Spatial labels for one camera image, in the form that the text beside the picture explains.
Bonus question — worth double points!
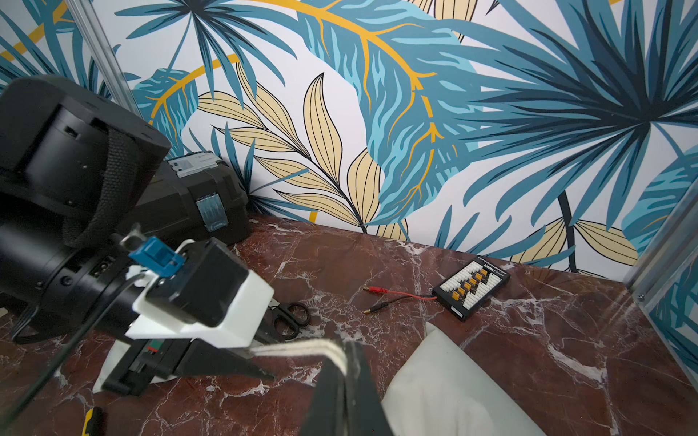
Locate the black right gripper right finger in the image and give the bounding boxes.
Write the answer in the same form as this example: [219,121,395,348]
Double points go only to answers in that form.
[345,342,394,436]

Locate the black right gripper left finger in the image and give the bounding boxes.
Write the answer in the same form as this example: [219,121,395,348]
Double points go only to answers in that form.
[299,359,346,436]

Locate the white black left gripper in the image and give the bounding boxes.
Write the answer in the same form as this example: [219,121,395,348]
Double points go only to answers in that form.
[93,239,274,396]

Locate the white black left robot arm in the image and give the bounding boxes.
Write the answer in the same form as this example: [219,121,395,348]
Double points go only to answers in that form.
[1,76,277,395]

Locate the large white cloth bag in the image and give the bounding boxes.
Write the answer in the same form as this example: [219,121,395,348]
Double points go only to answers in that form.
[382,323,543,436]

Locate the yellow black pliers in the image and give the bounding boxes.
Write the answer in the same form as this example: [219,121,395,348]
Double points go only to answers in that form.
[81,407,105,436]

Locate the black parallel charging board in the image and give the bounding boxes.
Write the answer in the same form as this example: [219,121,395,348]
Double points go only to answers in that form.
[432,256,510,322]

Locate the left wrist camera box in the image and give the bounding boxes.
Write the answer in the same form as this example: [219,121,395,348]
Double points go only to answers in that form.
[145,238,249,327]

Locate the black handled scissors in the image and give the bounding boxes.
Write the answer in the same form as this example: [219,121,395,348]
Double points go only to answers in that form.
[256,299,311,344]

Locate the black banana plug cable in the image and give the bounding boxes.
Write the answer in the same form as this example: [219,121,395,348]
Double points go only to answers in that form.
[362,296,437,315]

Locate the red banana plug cable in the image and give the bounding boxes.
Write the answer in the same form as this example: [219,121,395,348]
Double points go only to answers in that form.
[364,286,439,302]

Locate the aluminium left corner post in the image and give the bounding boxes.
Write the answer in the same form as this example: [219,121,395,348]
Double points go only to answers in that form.
[65,0,142,117]

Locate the aluminium corner post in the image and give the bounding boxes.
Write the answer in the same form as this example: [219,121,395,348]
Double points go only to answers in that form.
[65,0,142,117]
[623,181,697,315]

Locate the aluminium right corner post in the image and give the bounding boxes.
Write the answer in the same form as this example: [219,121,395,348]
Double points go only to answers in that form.
[623,181,697,315]

